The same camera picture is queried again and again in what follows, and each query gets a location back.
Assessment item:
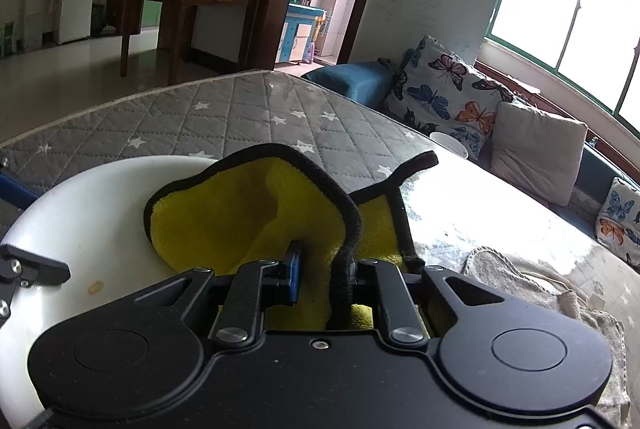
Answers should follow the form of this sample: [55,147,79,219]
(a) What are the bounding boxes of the plain beige pillow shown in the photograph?
[490,101,588,207]

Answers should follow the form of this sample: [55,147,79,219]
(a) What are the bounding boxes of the small butterfly print pillow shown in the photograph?
[595,176,640,270]

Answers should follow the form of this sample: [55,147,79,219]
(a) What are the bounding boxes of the water dispenser with blue bottle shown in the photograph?
[20,0,48,52]

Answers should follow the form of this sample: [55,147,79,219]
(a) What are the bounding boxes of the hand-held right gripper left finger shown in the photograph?
[130,240,304,344]

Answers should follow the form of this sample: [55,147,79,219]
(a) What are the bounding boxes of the grey towel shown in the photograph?
[462,246,631,429]

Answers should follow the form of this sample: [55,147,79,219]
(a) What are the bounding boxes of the white round plate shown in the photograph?
[0,155,221,420]

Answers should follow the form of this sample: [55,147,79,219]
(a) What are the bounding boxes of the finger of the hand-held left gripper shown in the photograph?
[0,244,72,327]
[0,158,42,212]

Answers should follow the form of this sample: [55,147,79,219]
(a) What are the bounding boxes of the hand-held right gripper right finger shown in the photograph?
[352,258,523,345]

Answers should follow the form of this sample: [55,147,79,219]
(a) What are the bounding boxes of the grey quilted star mattress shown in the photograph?
[0,69,640,360]

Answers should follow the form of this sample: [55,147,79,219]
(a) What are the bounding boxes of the blue cabinet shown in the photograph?
[277,3,326,64]

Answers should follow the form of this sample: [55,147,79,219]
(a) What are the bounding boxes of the white round container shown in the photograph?
[429,131,469,160]

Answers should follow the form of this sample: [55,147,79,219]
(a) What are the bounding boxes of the large butterfly print pillow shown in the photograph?
[382,35,516,160]

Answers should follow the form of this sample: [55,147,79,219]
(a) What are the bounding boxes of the yellow black-edged cleaning cloth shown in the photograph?
[143,142,440,330]

